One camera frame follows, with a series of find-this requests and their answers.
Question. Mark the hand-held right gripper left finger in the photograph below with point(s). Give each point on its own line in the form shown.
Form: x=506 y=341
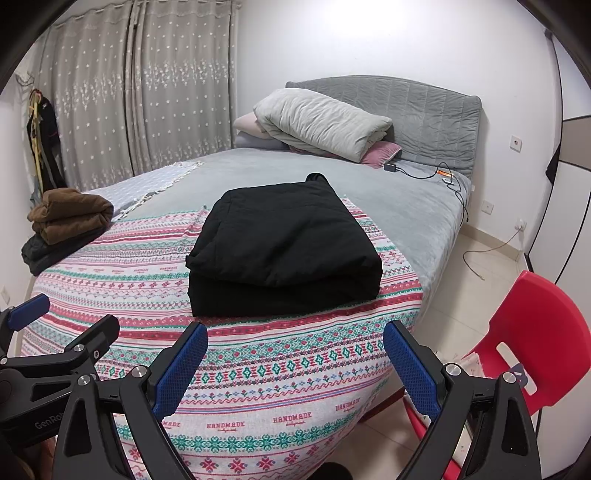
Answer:
x=182 y=369

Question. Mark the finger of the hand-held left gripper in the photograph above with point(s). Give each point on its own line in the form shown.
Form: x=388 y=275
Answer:
x=27 y=309
x=99 y=334

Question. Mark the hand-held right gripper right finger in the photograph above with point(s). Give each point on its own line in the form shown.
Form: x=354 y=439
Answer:
x=411 y=369

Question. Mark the black coat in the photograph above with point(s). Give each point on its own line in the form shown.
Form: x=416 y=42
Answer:
x=286 y=240

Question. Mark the dark hanging clothes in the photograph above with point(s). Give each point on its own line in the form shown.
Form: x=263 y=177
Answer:
x=44 y=138

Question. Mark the dark grey folded garment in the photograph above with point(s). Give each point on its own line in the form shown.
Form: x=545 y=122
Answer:
x=41 y=256

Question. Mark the patterned pink green blanket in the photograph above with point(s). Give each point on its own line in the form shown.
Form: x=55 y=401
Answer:
x=277 y=369

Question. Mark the brown folded garment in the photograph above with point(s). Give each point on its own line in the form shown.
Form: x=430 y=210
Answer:
x=69 y=212

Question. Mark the red plastic chair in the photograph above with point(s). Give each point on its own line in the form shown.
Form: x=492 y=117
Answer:
x=545 y=314

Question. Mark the white fringed cloth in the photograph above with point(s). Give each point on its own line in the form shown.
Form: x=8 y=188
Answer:
x=138 y=184

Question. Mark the grey bed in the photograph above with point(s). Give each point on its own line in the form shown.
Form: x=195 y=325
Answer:
x=392 y=207

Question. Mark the small orange white device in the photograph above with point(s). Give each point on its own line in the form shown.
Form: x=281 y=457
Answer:
x=445 y=175

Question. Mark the black charger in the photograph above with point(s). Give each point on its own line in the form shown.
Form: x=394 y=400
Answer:
x=390 y=166

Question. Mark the dusty pink pillow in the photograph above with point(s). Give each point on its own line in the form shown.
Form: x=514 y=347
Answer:
x=381 y=152

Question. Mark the grey dotted curtain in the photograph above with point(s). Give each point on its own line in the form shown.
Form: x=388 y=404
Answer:
x=138 y=92

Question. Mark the white wardrobe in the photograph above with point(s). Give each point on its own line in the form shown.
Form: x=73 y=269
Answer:
x=572 y=184

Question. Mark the pale pink pillow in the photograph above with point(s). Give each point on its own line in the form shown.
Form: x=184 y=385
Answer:
x=247 y=123

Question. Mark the light grey folded duvet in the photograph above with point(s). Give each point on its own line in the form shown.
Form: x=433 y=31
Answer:
x=318 y=120

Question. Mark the white wall socket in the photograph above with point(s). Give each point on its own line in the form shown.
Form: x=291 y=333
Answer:
x=487 y=206
x=515 y=143
x=521 y=225
x=4 y=294

